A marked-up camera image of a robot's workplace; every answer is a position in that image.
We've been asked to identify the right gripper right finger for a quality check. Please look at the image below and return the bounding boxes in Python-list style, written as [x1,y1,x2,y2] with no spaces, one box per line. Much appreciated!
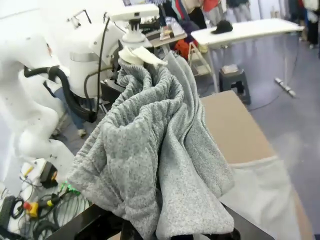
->
[174,201,276,240]

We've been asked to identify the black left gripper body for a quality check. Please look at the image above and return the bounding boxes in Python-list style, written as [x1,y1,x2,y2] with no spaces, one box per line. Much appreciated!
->
[100,47,126,103]

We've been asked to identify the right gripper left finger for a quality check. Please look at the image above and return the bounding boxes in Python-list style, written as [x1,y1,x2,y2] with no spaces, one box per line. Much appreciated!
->
[44,202,126,240]

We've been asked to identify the grey training pants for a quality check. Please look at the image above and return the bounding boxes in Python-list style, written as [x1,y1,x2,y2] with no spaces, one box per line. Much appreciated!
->
[66,46,236,240]

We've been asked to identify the white cloth sheet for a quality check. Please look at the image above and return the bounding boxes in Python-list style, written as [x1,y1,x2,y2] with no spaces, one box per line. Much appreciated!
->
[219,156,305,240]

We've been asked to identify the person in blue jeans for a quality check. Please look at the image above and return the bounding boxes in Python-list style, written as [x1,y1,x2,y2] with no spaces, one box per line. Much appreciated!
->
[51,86,88,138]

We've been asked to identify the yellow emergency stop button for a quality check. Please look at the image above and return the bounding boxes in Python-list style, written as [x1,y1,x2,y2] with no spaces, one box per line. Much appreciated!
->
[23,201,40,218]

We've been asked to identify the black yellow power box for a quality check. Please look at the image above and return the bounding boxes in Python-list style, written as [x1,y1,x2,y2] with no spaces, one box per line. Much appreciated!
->
[39,161,59,189]

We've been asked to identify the cluttered grey desk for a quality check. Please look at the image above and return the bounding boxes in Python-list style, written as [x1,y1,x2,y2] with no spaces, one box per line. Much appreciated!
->
[146,21,188,50]

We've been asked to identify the red cloth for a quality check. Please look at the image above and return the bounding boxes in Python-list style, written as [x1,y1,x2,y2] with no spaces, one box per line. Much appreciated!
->
[174,39,193,60]

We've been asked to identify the wooden step ladder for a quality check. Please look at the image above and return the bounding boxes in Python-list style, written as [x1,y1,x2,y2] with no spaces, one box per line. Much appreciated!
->
[186,41,213,77]

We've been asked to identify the hanging garments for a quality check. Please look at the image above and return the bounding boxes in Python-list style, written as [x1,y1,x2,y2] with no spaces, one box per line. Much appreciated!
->
[159,0,253,26]

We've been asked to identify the grey plastic stool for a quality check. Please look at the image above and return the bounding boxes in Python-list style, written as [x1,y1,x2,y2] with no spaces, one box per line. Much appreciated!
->
[218,68,252,106]

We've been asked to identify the plain black cap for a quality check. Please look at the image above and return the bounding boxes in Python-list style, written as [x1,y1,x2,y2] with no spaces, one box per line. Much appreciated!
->
[211,19,234,35]

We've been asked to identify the white table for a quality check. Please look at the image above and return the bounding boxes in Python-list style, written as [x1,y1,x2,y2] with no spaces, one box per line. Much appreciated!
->
[191,18,306,98]

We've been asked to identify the person in dark trousers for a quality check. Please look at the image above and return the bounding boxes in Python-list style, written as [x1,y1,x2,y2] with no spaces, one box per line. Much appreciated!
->
[303,0,320,50]

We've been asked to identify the thin black cable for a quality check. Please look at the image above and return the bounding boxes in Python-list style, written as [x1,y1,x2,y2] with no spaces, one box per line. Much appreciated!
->
[83,16,111,101]

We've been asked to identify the black cable bundle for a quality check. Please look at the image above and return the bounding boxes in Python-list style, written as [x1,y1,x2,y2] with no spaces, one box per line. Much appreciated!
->
[0,184,91,240]

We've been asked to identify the black left arm cable sleeve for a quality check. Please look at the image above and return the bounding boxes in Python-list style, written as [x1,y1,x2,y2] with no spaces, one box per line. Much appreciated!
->
[23,65,99,124]

